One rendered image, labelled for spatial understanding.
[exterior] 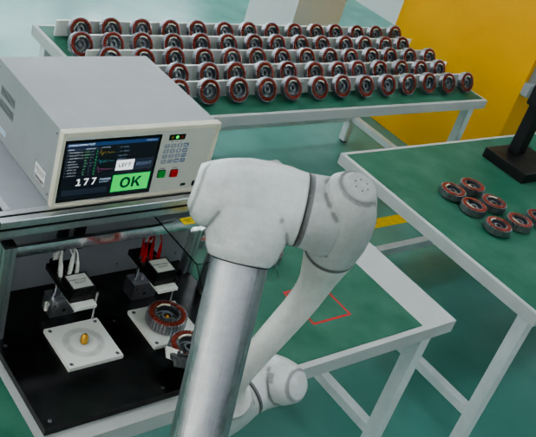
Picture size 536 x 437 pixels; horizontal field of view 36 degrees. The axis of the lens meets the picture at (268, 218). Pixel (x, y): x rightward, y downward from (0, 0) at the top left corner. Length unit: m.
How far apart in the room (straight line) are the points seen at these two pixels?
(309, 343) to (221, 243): 1.09
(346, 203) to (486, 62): 4.09
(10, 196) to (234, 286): 0.80
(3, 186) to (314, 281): 0.86
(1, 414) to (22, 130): 0.68
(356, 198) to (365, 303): 1.33
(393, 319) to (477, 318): 1.68
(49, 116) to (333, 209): 0.83
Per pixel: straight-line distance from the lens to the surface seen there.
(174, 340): 2.15
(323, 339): 2.47
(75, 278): 2.14
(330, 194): 1.39
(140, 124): 2.03
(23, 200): 2.04
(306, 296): 1.59
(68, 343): 2.17
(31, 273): 2.31
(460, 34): 5.56
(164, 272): 2.23
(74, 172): 1.99
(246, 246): 1.38
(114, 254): 2.40
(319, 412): 3.38
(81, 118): 2.01
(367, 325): 2.60
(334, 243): 1.43
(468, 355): 4.05
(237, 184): 1.38
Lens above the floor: 2.23
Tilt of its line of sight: 30 degrees down
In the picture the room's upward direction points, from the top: 19 degrees clockwise
